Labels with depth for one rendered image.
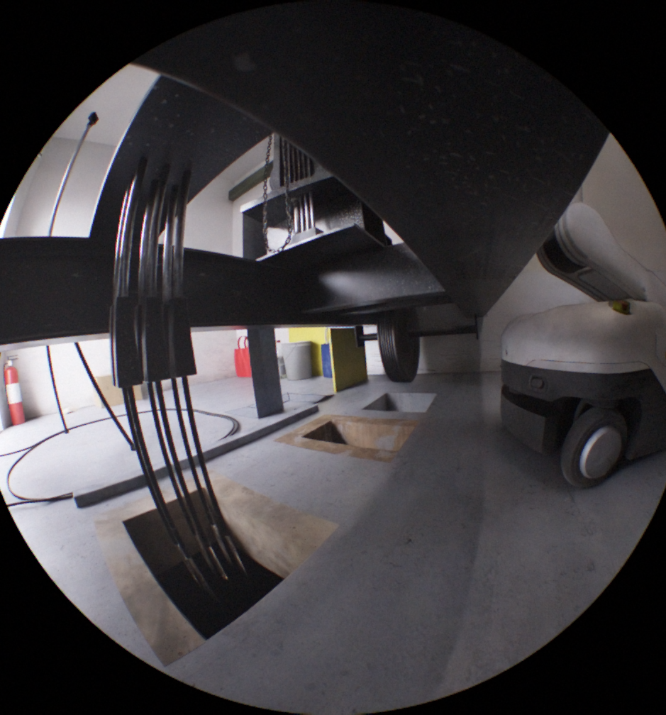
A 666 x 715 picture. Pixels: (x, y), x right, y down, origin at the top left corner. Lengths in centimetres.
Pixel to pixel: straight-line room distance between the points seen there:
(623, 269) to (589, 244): 12
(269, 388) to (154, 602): 107
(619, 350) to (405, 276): 70
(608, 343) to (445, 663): 49
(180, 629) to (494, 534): 48
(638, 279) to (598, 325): 33
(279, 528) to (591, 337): 65
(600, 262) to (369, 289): 76
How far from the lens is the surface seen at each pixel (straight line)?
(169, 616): 43
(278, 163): 144
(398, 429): 94
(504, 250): 29
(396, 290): 91
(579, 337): 51
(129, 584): 50
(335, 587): 40
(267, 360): 125
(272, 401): 128
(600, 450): 57
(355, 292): 97
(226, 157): 49
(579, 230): 71
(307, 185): 93
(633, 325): 54
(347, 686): 34
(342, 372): 168
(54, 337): 70
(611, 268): 74
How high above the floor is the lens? 33
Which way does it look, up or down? 4 degrees down
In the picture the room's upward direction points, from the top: 6 degrees counter-clockwise
